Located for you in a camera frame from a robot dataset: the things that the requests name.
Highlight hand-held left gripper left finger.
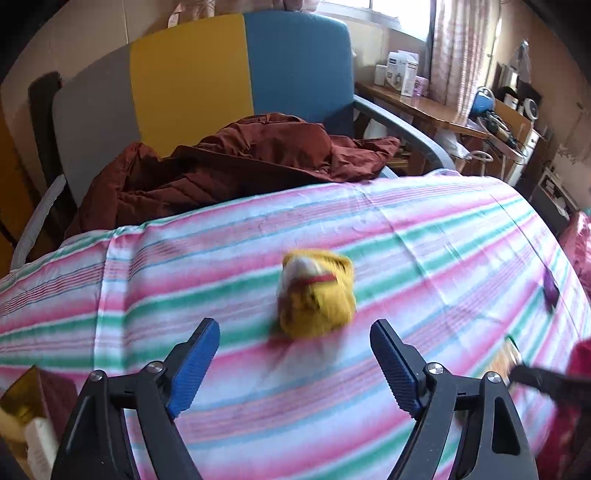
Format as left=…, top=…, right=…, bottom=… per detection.
left=51, top=318, right=221, bottom=480

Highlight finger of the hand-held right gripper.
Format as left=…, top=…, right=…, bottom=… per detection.
left=508, top=364, right=583, bottom=398

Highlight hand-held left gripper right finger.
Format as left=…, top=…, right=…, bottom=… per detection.
left=369, top=318, right=539, bottom=480

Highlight cereal bar packet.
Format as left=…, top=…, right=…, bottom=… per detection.
left=489, top=337, right=525, bottom=384

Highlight yellow sock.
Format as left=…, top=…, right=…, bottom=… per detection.
left=276, top=248, right=357, bottom=337

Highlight gold tin box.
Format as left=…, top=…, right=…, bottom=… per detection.
left=0, top=364, right=79, bottom=480

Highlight white sock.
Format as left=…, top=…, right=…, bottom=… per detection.
left=25, top=415, right=58, bottom=476

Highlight striped tablecloth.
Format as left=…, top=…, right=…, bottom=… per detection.
left=0, top=168, right=591, bottom=480

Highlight purple wrapper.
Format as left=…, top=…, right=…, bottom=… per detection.
left=541, top=270, right=560, bottom=308

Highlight low white shelf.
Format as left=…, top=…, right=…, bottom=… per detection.
left=536, top=166, right=578, bottom=222

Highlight maroon padded jacket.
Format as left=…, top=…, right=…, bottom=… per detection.
left=65, top=113, right=402, bottom=241

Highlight white cabinet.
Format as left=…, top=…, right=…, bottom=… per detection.
left=505, top=129, right=541, bottom=185

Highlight white plastic bag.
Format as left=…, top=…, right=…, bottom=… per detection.
left=434, top=129, right=472, bottom=162

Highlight wooden wardrobe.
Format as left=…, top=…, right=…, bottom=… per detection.
left=0, top=106, right=38, bottom=273

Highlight wooden desk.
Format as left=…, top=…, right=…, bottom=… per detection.
left=355, top=80, right=532, bottom=176

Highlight brown cardboard box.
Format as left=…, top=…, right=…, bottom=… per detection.
left=492, top=99, right=532, bottom=139

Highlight blue round object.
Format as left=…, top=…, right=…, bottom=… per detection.
left=468, top=87, right=497, bottom=116

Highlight black silver appliance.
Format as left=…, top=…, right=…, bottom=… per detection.
left=499, top=65, right=543, bottom=116

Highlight white carton box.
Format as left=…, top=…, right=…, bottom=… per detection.
left=387, top=51, right=420, bottom=97

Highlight grey yellow blue sofa chair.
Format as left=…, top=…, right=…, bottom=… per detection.
left=11, top=10, right=458, bottom=268

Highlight bright window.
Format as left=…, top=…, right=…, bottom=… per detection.
left=323, top=0, right=437, bottom=40

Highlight tangled cables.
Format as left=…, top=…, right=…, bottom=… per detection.
left=480, top=111, right=525, bottom=148

